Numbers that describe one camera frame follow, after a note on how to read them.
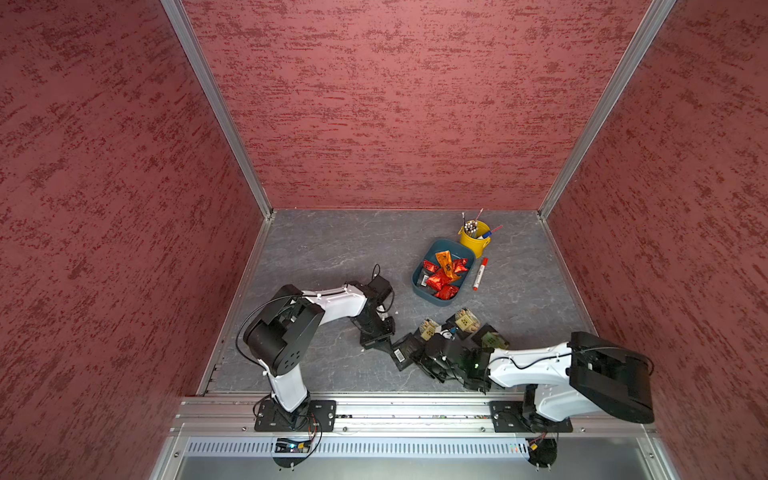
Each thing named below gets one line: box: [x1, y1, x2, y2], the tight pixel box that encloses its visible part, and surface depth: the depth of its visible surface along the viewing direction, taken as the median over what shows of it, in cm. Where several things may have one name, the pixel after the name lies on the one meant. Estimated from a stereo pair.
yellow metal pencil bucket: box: [458, 221, 492, 259], surface depth 102 cm
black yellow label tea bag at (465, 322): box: [445, 308, 482, 340], surface depth 92 cm
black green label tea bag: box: [471, 323, 510, 350], surface depth 89 cm
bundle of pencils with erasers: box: [464, 220, 478, 238], surface depth 95 cm
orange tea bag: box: [435, 250, 462, 281], surface depth 105 cm
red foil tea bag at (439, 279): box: [426, 269, 452, 290], surface depth 96 cm
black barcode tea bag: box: [391, 332, 425, 371], surface depth 86 cm
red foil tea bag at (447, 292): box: [435, 285, 459, 300], surface depth 96 cm
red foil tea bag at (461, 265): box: [453, 258, 469, 273], surface depth 102 cm
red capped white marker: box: [472, 257, 489, 291], surface depth 103 cm
